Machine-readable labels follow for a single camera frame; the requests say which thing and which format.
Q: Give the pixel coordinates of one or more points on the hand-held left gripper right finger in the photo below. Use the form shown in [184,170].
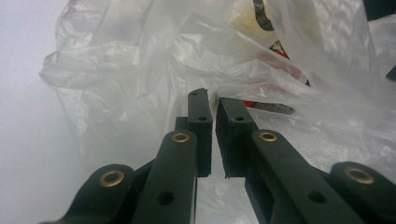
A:
[280,174]

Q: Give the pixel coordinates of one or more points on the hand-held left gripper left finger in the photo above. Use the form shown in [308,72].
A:
[177,174]

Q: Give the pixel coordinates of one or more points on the clear plastic smiley bag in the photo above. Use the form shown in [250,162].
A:
[124,62]

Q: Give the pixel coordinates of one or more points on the white table cover sheet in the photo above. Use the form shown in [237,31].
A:
[18,109]

